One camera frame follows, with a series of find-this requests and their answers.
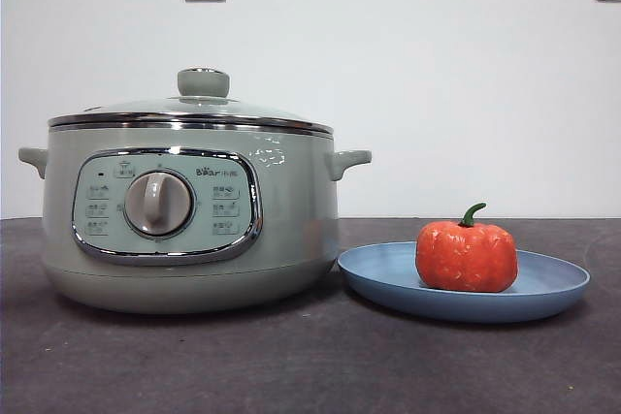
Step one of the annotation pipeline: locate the glass lid with green knob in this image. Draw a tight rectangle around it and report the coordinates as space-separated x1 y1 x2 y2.
47 66 335 137

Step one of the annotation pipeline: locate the orange pumpkin with green stem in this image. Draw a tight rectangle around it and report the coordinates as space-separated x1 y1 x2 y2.
414 202 519 294

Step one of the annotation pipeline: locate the pale green electric steamer pot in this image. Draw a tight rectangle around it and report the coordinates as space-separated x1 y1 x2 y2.
17 117 374 316

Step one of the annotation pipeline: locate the blue round plate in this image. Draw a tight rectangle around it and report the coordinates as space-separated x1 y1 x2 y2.
337 241 592 324

